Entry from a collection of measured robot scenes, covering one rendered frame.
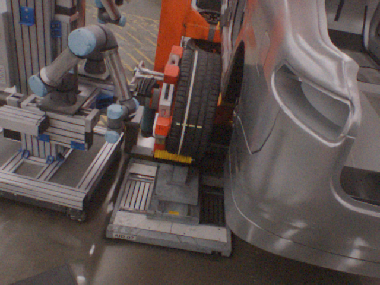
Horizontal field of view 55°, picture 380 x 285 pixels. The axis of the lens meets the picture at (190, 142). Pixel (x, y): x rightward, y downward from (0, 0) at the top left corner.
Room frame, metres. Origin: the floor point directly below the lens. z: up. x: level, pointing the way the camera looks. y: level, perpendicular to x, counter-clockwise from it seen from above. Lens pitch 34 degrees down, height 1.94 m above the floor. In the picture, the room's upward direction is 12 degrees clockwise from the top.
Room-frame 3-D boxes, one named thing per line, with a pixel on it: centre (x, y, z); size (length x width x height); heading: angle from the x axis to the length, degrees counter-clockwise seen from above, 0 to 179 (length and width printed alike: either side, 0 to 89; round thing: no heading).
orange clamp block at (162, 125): (1.73, 0.18, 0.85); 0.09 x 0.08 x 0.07; 3
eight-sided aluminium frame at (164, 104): (2.04, 0.20, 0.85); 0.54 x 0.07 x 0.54; 3
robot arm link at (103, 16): (2.61, 0.80, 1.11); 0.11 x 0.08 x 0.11; 73
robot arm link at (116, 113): (1.58, 0.40, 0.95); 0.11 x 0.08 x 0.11; 161
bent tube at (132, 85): (1.93, 0.32, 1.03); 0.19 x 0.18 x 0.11; 93
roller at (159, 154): (1.93, 0.09, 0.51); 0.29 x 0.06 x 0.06; 93
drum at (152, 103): (2.04, 0.27, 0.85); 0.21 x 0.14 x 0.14; 93
